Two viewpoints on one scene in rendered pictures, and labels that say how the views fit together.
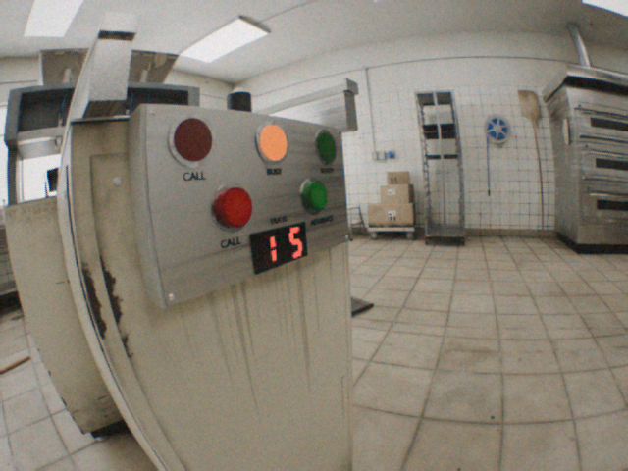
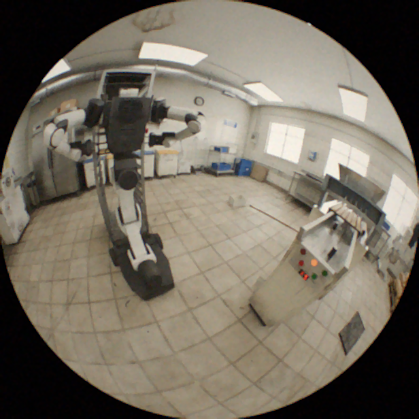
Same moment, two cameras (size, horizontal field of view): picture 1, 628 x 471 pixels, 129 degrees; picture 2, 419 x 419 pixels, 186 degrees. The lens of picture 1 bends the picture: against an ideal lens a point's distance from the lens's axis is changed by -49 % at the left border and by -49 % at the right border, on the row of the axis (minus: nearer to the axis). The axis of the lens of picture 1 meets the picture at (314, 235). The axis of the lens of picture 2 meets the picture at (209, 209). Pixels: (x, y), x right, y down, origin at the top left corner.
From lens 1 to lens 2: 0.61 m
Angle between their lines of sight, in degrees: 104
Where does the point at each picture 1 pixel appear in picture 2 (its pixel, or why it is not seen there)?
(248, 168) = (307, 261)
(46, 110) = (338, 186)
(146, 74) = (373, 194)
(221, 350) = (290, 274)
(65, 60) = (346, 171)
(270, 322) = (297, 281)
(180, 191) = (298, 255)
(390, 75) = not seen: outside the picture
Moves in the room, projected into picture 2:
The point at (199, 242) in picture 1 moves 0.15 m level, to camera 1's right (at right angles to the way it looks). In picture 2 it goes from (295, 261) to (295, 285)
